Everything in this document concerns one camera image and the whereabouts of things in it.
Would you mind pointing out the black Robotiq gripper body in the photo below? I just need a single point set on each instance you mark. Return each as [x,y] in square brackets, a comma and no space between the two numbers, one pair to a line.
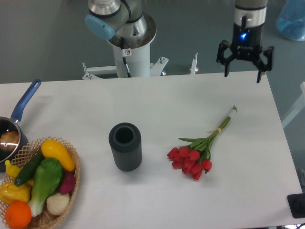
[246,43]

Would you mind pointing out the red tulip bouquet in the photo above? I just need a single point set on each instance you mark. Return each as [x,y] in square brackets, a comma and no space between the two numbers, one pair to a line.
[195,158]

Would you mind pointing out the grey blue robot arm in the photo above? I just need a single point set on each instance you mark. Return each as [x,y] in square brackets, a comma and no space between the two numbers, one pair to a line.
[130,32]

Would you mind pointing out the blue plastic bag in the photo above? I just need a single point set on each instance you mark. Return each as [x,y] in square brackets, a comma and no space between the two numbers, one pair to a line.
[291,21]

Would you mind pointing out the dark grey ribbed vase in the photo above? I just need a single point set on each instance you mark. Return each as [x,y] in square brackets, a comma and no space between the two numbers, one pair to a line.
[126,144]

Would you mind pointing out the black device at edge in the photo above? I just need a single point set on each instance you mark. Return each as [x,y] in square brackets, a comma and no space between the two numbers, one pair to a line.
[297,205]

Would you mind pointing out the yellow squash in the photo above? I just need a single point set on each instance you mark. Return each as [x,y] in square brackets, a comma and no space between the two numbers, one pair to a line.
[53,149]

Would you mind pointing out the green bok choy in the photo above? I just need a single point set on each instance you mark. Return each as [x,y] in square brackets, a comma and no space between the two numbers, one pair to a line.
[46,179]

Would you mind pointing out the dark green cucumber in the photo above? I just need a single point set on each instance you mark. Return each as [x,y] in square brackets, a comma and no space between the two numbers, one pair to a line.
[28,171]

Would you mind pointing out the white garlic bulb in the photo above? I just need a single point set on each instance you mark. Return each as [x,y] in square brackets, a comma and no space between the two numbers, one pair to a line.
[57,203]

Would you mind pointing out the browned bread in pan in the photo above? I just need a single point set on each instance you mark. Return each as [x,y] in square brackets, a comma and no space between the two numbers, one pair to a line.
[9,140]

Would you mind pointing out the small yellow banana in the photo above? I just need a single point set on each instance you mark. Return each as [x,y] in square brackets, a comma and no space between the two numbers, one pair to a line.
[11,169]

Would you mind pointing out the yellow bell pepper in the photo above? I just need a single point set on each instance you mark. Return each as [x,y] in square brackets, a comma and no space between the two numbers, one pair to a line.
[10,193]

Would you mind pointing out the orange fruit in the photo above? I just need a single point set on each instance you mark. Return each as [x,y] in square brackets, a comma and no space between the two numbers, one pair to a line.
[18,215]

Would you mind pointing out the white frame at right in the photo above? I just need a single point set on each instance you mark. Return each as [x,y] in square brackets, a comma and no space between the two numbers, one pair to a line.
[295,108]

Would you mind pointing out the blue handled saucepan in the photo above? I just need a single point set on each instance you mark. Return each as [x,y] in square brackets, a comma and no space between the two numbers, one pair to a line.
[11,123]

